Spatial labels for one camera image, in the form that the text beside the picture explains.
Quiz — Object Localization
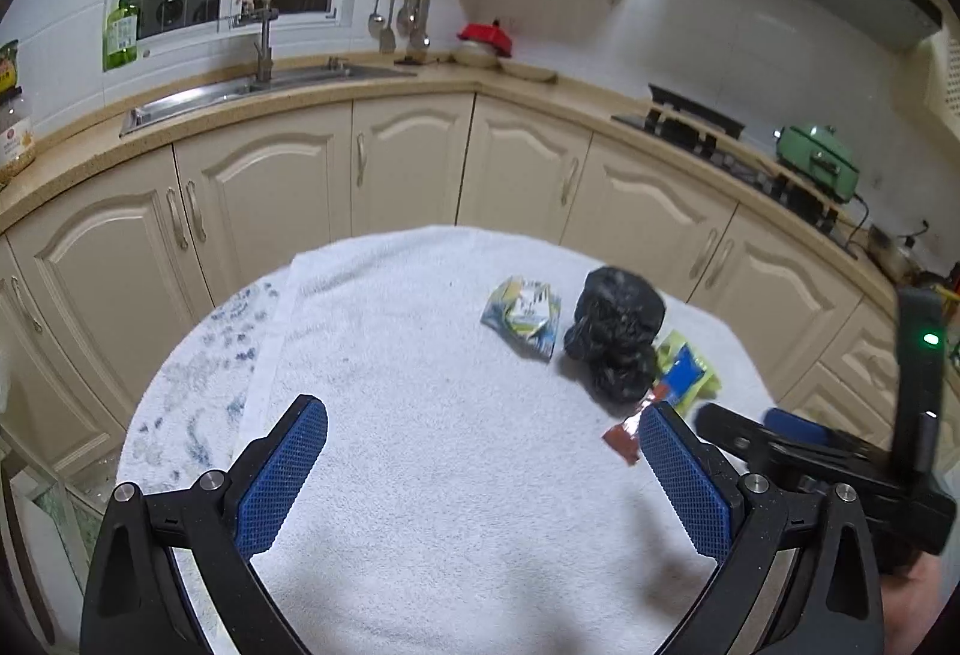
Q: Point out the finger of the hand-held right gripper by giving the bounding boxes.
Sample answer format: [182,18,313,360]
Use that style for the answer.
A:
[761,407,899,476]
[696,402,893,498]

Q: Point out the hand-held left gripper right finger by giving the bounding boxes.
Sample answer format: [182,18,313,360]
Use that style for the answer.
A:
[637,400,886,655]

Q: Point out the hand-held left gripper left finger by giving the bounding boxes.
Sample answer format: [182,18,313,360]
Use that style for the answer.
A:
[79,394,331,655]

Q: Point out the brown and blue snack wrapper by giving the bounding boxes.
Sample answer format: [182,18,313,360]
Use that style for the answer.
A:
[602,355,712,470]

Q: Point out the person's right forearm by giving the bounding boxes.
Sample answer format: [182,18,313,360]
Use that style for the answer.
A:
[881,554,947,655]

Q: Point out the green blue wrapper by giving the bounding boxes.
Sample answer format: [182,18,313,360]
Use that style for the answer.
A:
[654,329,725,401]

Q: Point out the stainless steel pot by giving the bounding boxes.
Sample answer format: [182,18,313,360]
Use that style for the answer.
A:
[866,224,931,281]

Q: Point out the black plastic bag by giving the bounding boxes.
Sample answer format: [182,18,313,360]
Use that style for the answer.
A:
[562,265,668,405]

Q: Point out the white terry towel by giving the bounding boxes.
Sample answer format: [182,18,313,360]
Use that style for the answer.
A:
[244,224,773,655]

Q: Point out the yellow and blue snack packet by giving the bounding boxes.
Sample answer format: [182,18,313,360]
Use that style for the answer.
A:
[480,276,563,362]

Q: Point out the green electric cooker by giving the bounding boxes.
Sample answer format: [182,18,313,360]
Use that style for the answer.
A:
[772,122,863,202]

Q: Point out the black glass gas stove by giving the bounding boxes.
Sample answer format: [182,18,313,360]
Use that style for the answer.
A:
[611,111,860,259]

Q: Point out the black grill tray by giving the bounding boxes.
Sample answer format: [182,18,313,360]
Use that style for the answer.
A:
[646,83,747,140]

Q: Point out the cream lower kitchen cabinets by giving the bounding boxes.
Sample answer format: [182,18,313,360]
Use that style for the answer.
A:
[0,92,920,476]

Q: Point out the stainless steel sink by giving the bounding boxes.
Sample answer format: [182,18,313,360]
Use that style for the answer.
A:
[120,59,417,135]

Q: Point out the shallow cream plate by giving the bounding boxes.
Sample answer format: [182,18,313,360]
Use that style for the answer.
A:
[499,59,557,85]

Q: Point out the steel kitchen faucet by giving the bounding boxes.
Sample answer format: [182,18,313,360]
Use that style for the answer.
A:
[225,0,280,90]

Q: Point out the clear plastic storage jar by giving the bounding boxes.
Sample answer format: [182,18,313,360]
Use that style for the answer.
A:
[0,89,37,180]

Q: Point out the green glass bottle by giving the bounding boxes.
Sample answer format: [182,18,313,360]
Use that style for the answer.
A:
[103,0,141,73]

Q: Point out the cream lattice-door wall cabinet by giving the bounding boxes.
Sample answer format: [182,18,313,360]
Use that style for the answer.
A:
[926,36,960,135]

